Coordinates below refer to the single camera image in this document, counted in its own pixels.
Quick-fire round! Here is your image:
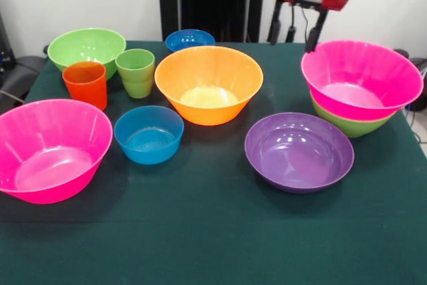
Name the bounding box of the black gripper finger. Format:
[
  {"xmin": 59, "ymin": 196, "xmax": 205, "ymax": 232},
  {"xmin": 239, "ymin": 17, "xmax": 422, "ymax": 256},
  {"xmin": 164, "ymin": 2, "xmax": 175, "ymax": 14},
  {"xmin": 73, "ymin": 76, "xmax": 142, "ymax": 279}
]
[
  {"xmin": 268, "ymin": 0, "xmax": 284, "ymax": 46},
  {"xmin": 305, "ymin": 9, "xmax": 330, "ymax": 54}
]

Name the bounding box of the pink plastic bowl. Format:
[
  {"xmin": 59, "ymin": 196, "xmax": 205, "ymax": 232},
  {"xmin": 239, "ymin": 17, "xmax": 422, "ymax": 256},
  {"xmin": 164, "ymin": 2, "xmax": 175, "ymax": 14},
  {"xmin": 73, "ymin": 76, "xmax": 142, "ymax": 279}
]
[
  {"xmin": 300, "ymin": 39, "xmax": 424, "ymax": 121},
  {"xmin": 0, "ymin": 98, "xmax": 114, "ymax": 205}
]

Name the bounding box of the purple plastic bowl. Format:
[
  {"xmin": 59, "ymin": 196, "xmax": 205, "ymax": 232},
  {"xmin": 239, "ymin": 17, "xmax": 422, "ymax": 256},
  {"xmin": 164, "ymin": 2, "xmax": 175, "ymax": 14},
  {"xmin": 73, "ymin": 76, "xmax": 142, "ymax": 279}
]
[{"xmin": 244, "ymin": 111, "xmax": 355, "ymax": 194}]

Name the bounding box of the orange plastic bowl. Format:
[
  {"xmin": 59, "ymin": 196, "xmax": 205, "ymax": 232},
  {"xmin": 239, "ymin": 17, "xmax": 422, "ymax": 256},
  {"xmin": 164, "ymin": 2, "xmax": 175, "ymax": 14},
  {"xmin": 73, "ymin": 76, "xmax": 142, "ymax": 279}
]
[{"xmin": 154, "ymin": 45, "xmax": 264, "ymax": 127}]

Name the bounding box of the dark blue bowl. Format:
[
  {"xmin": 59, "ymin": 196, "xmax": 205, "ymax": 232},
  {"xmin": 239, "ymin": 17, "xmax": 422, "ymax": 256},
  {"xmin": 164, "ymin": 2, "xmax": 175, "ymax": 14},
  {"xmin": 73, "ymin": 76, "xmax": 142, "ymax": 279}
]
[{"xmin": 165, "ymin": 29, "xmax": 216, "ymax": 53}]

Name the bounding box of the green plastic bowl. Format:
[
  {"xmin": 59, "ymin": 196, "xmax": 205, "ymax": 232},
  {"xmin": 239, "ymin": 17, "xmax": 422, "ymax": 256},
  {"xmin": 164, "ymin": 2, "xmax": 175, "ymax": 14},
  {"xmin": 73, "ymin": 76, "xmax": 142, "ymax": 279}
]
[
  {"xmin": 310, "ymin": 91, "xmax": 401, "ymax": 138},
  {"xmin": 47, "ymin": 27, "xmax": 127, "ymax": 81}
]

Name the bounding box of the green plastic cup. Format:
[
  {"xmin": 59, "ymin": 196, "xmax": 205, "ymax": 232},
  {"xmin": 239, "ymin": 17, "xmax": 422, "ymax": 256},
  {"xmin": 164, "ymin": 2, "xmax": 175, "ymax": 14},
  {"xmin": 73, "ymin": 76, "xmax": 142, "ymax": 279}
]
[{"xmin": 115, "ymin": 48, "xmax": 155, "ymax": 99}]

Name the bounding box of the translucent blue bowl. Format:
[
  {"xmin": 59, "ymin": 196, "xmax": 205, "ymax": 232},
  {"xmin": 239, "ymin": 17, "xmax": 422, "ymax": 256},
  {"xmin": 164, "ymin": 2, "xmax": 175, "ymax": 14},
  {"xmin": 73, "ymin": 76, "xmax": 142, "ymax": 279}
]
[{"xmin": 113, "ymin": 105, "xmax": 185, "ymax": 166}]

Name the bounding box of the orange-red plastic cup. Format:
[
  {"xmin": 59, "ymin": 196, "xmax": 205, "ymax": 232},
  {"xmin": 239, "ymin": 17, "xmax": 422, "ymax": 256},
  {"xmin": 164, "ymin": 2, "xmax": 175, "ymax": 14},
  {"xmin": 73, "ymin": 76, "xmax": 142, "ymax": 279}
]
[{"xmin": 61, "ymin": 61, "xmax": 108, "ymax": 111}]

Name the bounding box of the dark green tablecloth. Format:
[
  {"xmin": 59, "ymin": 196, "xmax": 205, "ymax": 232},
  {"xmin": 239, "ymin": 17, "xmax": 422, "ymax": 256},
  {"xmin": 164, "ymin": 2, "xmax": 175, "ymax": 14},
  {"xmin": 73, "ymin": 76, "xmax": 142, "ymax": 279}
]
[{"xmin": 0, "ymin": 40, "xmax": 427, "ymax": 285}]

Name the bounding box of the black equipment box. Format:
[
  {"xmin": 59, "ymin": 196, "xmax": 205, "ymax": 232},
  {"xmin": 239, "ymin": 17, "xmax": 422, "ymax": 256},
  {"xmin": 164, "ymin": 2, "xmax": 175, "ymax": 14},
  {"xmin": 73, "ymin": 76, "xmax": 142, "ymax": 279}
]
[{"xmin": 0, "ymin": 11, "xmax": 16, "ymax": 79}]

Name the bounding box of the black wall cable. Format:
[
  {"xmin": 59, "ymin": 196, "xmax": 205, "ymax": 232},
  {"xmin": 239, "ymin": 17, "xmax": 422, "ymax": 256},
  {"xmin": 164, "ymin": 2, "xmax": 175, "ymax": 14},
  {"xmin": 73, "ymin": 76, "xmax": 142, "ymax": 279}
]
[{"xmin": 285, "ymin": 4, "xmax": 310, "ymax": 44}]

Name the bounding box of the grey cable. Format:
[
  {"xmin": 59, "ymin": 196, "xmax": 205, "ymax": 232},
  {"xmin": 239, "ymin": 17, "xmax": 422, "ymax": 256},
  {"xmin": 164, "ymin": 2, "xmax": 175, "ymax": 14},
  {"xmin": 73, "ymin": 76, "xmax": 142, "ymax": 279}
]
[{"xmin": 0, "ymin": 89, "xmax": 26, "ymax": 104}]

